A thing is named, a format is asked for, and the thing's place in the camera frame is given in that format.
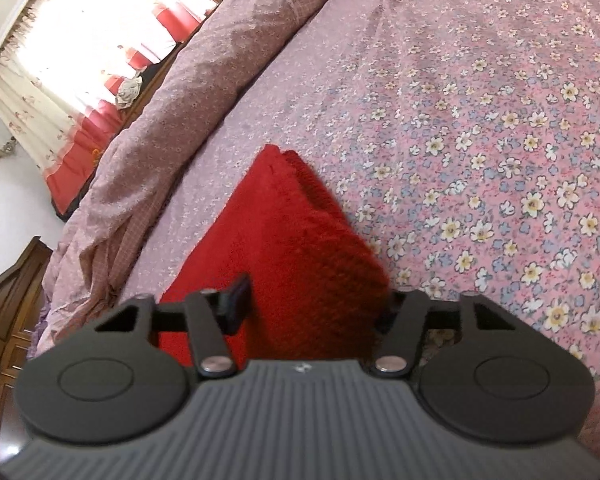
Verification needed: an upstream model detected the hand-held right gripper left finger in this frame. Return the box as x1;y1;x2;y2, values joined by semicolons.
94;272;253;378

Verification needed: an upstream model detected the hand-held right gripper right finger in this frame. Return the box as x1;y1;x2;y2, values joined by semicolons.
372;290;506;380

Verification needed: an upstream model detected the red knitted sweater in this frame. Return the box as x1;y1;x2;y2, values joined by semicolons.
157;144;392;368

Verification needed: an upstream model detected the pink floral duvet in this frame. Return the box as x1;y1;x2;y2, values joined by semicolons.
32;0;357;361

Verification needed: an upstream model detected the pink floral bed sheet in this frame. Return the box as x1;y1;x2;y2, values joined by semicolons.
100;0;600;461

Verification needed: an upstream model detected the wooden headboard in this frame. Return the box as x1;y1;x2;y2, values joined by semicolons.
0;236;55;463

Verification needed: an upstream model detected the crumpled pale cloth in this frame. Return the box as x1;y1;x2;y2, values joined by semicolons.
114;75;144;109

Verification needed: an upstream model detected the dark wooden bed board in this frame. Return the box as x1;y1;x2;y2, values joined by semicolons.
122;42;183;121

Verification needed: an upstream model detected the red and cream curtain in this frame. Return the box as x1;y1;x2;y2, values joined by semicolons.
0;0;222;218

